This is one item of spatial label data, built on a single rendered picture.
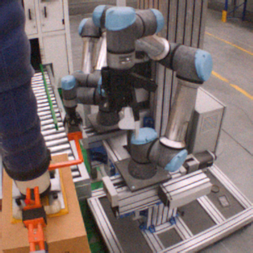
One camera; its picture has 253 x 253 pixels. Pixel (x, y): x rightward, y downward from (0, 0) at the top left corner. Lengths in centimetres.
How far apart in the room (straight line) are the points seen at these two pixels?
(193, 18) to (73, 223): 110
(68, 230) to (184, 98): 77
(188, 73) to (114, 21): 48
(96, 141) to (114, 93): 103
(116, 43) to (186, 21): 64
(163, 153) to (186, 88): 29
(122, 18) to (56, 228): 97
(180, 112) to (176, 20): 42
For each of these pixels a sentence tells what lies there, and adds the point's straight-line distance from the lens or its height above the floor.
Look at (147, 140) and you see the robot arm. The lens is 119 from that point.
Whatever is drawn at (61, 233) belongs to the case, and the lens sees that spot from 128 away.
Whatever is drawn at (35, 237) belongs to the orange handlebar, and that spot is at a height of 109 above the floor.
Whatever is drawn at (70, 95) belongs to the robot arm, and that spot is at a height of 135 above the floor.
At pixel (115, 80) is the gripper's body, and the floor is 169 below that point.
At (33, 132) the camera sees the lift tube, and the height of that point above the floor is 138.
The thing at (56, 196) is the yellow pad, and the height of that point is 99.
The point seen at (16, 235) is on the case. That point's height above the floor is 94.
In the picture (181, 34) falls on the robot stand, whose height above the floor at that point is 166.
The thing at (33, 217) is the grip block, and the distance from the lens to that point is 117.
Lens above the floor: 199
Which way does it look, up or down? 35 degrees down
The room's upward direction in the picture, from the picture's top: straight up
